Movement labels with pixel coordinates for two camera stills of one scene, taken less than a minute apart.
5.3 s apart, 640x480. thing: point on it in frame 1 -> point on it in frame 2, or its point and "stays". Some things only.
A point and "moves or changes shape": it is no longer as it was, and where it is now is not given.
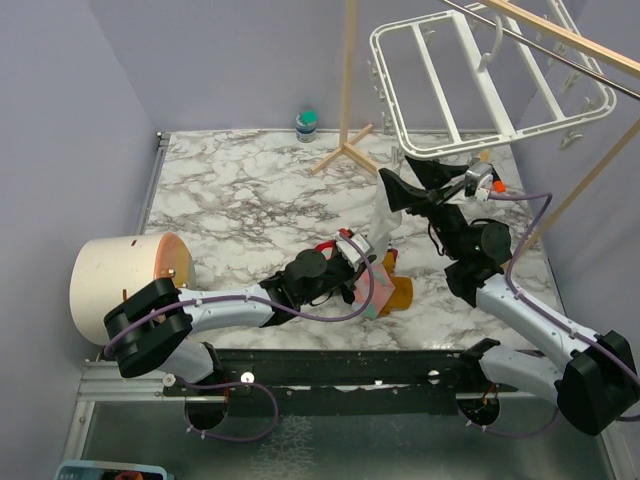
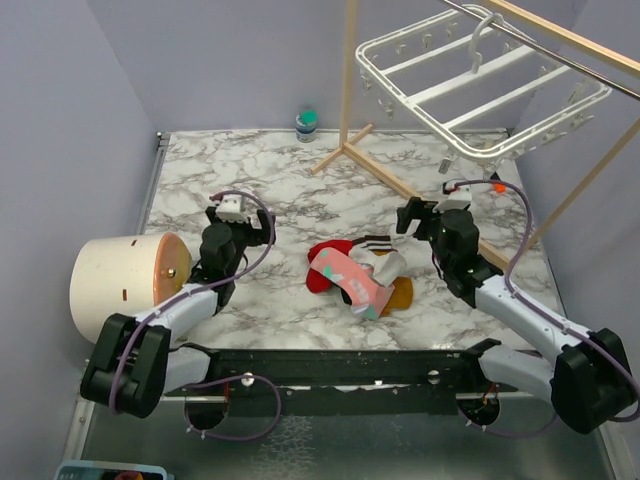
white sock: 387,222 -> 385,268
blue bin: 95,470 stays
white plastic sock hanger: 481,74 moves or changes shape
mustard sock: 402,296 stays
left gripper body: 336,274 -> 243,233
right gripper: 433,175 -> 416,209
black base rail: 339,382 stays
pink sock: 382,290 stays
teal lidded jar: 306,126 stays
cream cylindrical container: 108,269 stays
